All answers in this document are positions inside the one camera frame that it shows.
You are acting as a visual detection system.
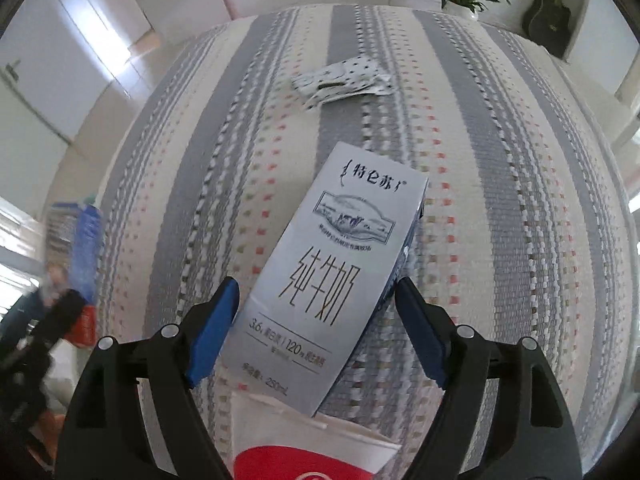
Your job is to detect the red paper cup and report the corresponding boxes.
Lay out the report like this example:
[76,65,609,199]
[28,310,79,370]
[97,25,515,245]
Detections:
[231,391,400,480]

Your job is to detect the blue white milk carton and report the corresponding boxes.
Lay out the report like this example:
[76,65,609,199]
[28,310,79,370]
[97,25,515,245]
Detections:
[44,203,103,304]

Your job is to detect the polka dot wrapper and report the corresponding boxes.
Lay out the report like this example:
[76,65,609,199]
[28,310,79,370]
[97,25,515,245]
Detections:
[291,55,393,108]

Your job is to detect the striped grey white tablecloth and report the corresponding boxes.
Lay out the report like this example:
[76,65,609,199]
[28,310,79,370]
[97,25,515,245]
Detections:
[96,4,639,479]

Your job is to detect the black acoustic guitar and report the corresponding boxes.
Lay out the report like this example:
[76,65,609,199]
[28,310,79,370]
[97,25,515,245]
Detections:
[522,0,570,58]

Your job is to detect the white door with handle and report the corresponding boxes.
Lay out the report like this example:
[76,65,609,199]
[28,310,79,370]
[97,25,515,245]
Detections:
[1,0,112,140]

